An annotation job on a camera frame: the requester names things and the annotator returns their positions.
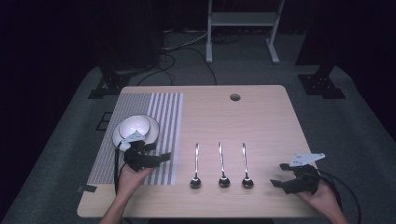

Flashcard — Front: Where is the dark tape strip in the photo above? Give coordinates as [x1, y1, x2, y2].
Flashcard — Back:
[77, 183, 98, 193]

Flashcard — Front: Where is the person's right hand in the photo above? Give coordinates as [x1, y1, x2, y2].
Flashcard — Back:
[293, 179, 341, 217]

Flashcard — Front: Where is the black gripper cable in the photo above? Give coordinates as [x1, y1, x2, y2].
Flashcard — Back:
[113, 140, 125, 196]
[317, 169, 362, 224]

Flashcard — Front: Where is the person's left hand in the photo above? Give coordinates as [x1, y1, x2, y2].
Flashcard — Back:
[116, 162, 155, 201]

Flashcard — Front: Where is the black floor cable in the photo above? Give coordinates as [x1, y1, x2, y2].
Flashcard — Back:
[135, 46, 219, 87]

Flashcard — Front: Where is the black stand base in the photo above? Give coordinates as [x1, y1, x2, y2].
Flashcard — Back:
[87, 63, 157, 100]
[297, 63, 347, 100]

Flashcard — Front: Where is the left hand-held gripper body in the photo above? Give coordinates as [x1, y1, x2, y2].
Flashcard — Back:
[120, 130, 163, 173]

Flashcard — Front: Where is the white metal stand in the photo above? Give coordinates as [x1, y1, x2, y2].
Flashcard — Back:
[205, 0, 286, 65]

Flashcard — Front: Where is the metal spoon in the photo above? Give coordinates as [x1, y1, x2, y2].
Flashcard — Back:
[241, 142, 255, 189]
[190, 142, 203, 189]
[217, 142, 232, 189]

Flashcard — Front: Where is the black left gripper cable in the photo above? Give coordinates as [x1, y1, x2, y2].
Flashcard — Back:
[113, 140, 125, 196]

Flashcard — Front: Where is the black tape square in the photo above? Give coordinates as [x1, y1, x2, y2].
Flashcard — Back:
[95, 111, 114, 132]

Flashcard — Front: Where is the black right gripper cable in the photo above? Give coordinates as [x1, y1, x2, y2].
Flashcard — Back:
[317, 169, 362, 224]

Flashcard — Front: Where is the white bowl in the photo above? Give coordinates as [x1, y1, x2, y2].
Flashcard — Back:
[119, 115, 151, 140]

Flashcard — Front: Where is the grey floor cable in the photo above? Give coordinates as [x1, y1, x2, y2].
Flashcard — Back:
[161, 30, 210, 52]

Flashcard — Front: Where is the grey striped placemat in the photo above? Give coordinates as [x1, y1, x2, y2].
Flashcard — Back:
[87, 91, 184, 187]

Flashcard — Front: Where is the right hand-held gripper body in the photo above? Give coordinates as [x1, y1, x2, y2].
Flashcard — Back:
[285, 152, 327, 195]

